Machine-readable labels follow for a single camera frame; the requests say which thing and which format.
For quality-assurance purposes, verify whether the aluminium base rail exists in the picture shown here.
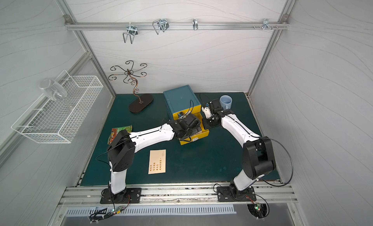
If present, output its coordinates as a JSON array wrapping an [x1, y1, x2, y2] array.
[[58, 181, 298, 207]]

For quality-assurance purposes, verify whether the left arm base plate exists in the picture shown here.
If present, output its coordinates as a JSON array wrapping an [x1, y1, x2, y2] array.
[[100, 188, 142, 204]]

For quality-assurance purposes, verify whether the metal wire hook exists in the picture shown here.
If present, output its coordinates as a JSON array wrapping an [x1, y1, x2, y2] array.
[[152, 19, 170, 35]]

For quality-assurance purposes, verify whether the metal bracket hook right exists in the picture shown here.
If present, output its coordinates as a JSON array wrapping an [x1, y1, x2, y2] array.
[[253, 19, 278, 31]]

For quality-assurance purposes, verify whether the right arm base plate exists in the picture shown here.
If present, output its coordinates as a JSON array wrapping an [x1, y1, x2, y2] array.
[[215, 186, 256, 202]]

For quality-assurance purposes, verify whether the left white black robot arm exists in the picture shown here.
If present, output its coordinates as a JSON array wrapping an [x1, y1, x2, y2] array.
[[107, 114, 201, 195]]

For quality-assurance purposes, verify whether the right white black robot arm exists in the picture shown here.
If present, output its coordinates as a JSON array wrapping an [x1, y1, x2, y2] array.
[[203, 99, 275, 201]]

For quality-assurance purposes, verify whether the metal double hook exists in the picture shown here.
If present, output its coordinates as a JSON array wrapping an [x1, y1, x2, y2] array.
[[122, 25, 138, 44]]

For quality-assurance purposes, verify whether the round black floor port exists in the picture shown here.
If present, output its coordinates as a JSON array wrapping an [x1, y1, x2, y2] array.
[[247, 203, 270, 219]]

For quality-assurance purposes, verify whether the right black cable loop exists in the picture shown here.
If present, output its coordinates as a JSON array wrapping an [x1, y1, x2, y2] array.
[[259, 138, 294, 188]]

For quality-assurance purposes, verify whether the white wire basket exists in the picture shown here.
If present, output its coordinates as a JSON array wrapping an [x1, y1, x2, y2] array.
[[11, 70, 103, 143]]

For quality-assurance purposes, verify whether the light blue mug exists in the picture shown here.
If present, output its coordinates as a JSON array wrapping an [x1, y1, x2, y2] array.
[[220, 95, 233, 109]]

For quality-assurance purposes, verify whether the aluminium top rail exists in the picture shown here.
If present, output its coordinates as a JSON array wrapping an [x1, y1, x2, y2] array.
[[65, 21, 290, 31]]

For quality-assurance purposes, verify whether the small metal clip hook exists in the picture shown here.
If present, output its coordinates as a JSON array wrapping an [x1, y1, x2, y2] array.
[[192, 19, 198, 31]]

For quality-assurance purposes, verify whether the green snack packet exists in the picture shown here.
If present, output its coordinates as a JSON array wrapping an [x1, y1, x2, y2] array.
[[107, 125, 133, 145]]

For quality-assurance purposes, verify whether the beige postcard small red text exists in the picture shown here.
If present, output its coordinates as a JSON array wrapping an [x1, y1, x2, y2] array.
[[148, 150, 166, 175]]

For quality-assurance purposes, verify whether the left black cable bundle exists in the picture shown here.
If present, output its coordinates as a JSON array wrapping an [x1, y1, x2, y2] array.
[[88, 193, 132, 224]]

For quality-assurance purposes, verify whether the brown metal jewelry stand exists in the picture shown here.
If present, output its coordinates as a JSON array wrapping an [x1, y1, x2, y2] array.
[[108, 60, 154, 113]]

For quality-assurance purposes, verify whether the yellow drawer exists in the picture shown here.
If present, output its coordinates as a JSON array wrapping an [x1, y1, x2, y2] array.
[[180, 118, 209, 145], [170, 104, 202, 120]]

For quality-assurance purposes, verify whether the teal drawer cabinet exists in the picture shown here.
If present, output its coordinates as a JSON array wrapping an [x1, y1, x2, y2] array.
[[163, 85, 202, 120]]

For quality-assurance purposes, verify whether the white vent grille strip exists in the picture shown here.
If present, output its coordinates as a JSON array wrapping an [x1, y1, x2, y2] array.
[[65, 204, 237, 217]]

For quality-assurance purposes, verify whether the clear wine glass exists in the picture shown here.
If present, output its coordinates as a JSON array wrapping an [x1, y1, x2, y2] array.
[[39, 79, 72, 110]]

